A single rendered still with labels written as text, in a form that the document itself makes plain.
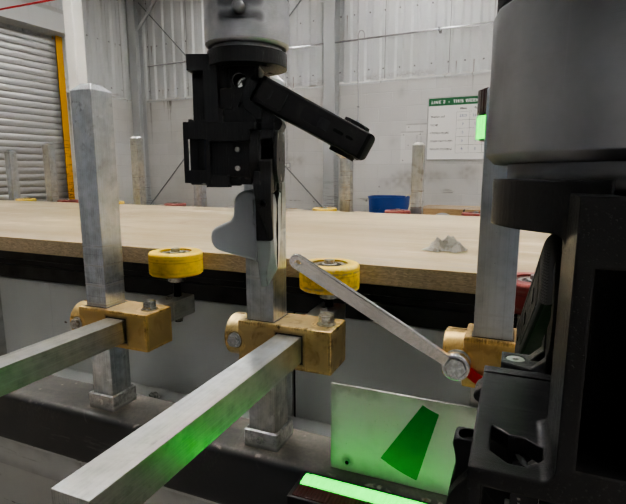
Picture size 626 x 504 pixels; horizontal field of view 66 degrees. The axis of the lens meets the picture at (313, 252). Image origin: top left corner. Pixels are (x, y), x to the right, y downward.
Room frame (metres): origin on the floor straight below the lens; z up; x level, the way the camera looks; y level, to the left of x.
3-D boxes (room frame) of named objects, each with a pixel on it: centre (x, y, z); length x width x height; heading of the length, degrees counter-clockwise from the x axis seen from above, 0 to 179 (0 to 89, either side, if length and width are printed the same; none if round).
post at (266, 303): (0.55, 0.05, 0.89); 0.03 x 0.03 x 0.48; 67
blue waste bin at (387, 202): (6.32, -1.00, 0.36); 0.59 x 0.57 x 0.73; 153
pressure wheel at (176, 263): (0.72, 0.21, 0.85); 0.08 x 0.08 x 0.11
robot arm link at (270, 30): (0.45, 0.06, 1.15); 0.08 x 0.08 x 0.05
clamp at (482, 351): (0.45, -0.20, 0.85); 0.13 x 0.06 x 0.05; 67
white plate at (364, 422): (0.44, -0.14, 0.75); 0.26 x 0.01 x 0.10; 67
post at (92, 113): (0.65, 0.28, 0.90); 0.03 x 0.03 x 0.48; 67
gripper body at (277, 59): (0.46, 0.07, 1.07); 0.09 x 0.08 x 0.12; 88
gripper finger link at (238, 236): (0.44, 0.06, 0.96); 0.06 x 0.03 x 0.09; 88
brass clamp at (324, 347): (0.54, 0.03, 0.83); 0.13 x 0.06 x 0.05; 67
